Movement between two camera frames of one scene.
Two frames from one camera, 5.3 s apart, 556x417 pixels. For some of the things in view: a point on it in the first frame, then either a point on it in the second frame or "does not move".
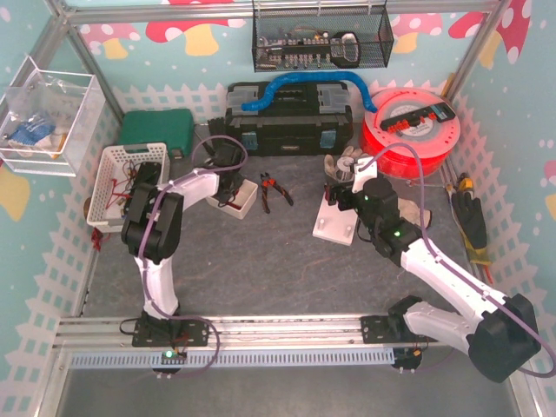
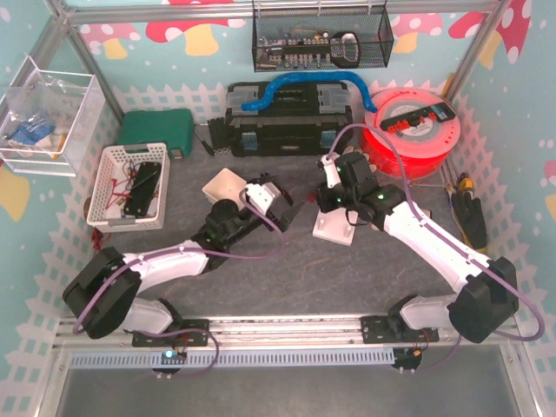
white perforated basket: (117, 169) does not move
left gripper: (232, 181) to (274, 213)
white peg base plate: (335, 221) does not move
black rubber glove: (471, 215) does not move
